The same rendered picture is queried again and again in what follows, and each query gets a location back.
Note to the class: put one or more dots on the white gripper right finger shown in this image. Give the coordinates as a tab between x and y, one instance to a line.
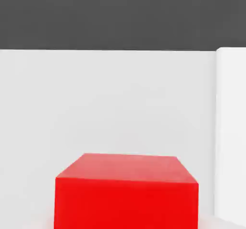
211	224

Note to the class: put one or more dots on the small red cube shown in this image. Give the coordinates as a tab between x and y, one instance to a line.
126	200

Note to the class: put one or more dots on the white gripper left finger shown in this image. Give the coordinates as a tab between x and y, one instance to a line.
45	225

